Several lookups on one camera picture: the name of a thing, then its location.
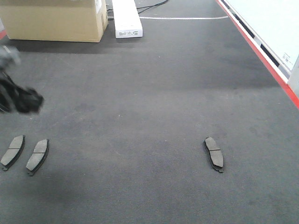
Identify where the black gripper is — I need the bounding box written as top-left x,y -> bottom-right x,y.
0,72 -> 44,114

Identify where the grey brake pad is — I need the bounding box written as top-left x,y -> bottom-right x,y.
0,135 -> 25,171
26,139 -> 50,176
204,137 -> 224,173

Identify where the cardboard box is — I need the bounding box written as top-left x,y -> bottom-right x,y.
0,0 -> 108,42

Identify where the long white box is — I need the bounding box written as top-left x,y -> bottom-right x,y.
112,0 -> 143,39

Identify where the black cable on carpet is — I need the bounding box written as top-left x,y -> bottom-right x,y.
135,0 -> 169,10

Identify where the red conveyor edge rail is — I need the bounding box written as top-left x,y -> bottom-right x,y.
216,0 -> 299,109

